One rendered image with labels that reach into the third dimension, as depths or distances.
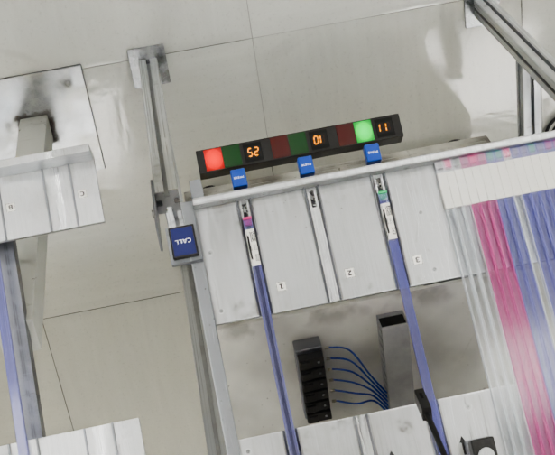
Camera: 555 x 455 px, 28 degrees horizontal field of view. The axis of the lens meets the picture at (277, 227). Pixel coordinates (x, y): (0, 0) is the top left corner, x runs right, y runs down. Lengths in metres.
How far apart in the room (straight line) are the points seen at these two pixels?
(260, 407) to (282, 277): 0.45
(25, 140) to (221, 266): 0.74
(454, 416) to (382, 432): 0.11
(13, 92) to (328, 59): 0.68
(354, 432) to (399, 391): 0.41
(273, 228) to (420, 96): 0.89
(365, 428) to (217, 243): 0.37
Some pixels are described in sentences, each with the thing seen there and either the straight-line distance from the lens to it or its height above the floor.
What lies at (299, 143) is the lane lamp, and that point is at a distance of 1.85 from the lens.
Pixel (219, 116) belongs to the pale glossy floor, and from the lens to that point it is 2.53.
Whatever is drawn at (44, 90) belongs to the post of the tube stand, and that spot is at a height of 0.01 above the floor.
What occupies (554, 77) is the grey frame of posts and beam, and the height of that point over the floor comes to 0.48.
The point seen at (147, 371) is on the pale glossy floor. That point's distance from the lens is 2.86.
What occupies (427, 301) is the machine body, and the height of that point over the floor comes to 0.62.
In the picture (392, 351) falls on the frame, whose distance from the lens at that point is 2.09.
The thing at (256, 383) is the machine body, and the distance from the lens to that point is 2.14.
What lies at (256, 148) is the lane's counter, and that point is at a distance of 1.85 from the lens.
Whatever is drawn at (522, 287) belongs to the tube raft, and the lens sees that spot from 1.81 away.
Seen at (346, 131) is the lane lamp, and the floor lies 0.65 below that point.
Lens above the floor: 2.32
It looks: 60 degrees down
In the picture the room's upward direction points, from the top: 163 degrees clockwise
